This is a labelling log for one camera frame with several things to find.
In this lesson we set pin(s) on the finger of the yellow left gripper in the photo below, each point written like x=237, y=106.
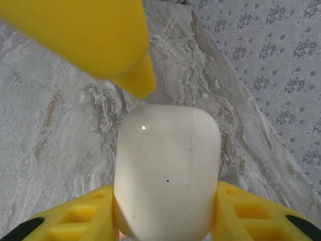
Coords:
x=82, y=32

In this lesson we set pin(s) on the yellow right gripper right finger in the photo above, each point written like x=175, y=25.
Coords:
x=255, y=221

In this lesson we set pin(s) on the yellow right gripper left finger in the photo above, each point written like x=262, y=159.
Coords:
x=75, y=221

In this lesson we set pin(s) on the white earbud charging case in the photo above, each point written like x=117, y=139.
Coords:
x=163, y=163

